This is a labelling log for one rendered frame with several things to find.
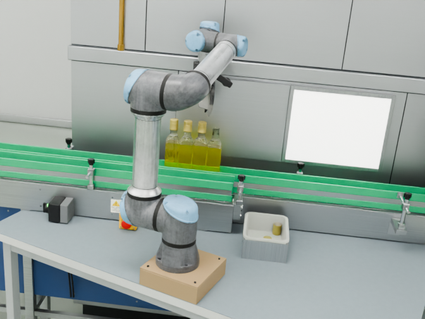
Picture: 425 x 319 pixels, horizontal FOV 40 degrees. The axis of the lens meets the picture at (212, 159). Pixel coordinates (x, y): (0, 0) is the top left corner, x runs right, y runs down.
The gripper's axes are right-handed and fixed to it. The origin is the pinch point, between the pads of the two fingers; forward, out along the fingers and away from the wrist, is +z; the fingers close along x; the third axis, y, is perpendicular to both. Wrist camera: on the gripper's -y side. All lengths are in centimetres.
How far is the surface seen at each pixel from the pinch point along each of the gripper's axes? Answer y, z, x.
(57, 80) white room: 64, 75, -350
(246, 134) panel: -19.1, 12.3, -7.1
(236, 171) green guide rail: -13.8, 26.1, 0.4
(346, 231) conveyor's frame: -56, 44, 25
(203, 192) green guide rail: 2.6, 29.9, 12.3
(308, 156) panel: -45.2, 19.5, 1.5
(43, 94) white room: 78, 91, -355
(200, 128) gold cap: 2.7, 7.5, -0.4
